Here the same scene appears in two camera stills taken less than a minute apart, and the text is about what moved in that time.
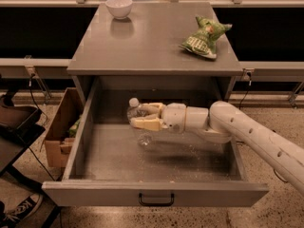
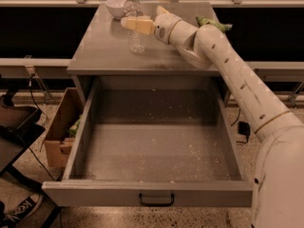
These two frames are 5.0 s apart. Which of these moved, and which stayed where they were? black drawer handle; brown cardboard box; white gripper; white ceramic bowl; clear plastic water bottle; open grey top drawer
Moved: white gripper; clear plastic water bottle
Stayed: white ceramic bowl; black drawer handle; brown cardboard box; open grey top drawer
